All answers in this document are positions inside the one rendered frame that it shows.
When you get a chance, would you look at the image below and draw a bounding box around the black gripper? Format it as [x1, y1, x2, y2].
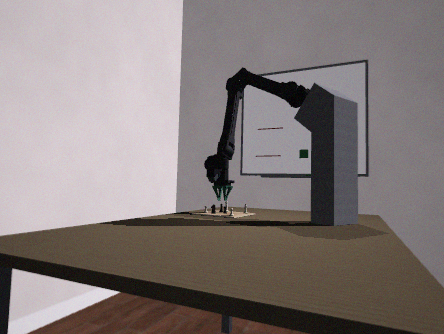
[211, 180, 235, 201]

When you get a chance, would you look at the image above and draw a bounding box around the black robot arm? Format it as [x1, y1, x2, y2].
[204, 68, 310, 182]

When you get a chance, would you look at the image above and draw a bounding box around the brown and cream chessboard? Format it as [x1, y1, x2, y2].
[191, 210, 255, 218]

